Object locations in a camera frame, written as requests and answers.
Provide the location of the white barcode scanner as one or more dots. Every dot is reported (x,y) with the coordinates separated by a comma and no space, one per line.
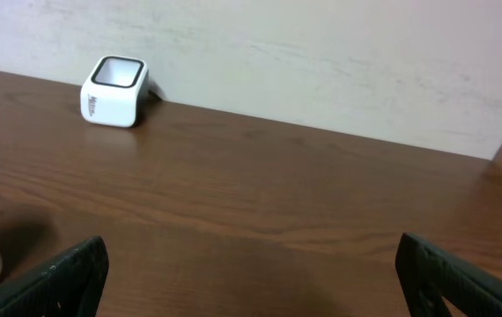
(113,91)

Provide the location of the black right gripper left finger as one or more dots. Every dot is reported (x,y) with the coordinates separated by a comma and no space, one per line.
(68,284)

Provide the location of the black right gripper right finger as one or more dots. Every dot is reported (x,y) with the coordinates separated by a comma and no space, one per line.
(429,276)

